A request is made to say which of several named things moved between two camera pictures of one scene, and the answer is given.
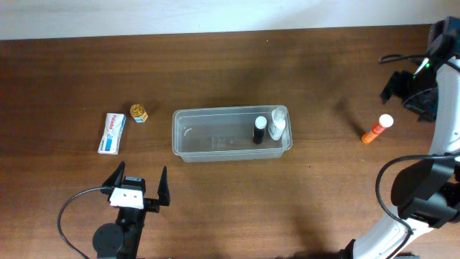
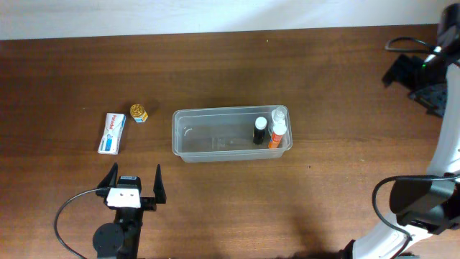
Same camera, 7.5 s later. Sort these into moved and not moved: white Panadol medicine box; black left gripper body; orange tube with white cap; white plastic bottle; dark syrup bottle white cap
Moved: orange tube with white cap
Not moved: black left gripper body; dark syrup bottle white cap; white plastic bottle; white Panadol medicine box
